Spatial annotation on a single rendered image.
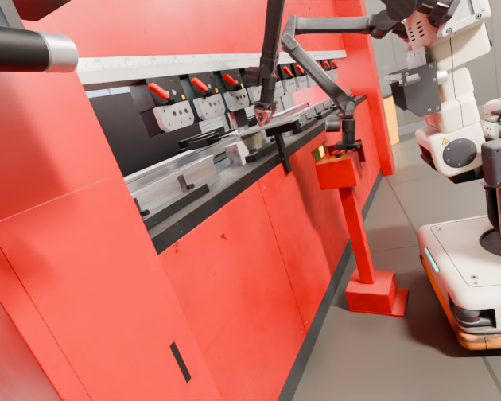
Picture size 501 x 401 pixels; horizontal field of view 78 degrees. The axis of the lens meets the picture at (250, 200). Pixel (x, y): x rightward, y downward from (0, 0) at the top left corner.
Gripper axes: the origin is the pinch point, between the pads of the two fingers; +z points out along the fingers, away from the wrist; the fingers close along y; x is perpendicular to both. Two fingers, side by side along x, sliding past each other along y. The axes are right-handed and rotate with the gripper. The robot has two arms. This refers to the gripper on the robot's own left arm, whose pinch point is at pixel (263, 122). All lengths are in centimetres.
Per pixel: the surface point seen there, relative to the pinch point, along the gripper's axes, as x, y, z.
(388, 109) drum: 23, -351, 46
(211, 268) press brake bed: 18, 63, 26
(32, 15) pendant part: 18, 99, -35
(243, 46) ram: -22.2, -16.0, -27.0
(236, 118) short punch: -11.4, 3.8, 0.0
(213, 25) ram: -25.7, 3.4, -34.3
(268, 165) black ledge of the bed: 10.8, 13.6, 12.2
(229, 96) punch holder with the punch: -12.5, 9.2, -9.9
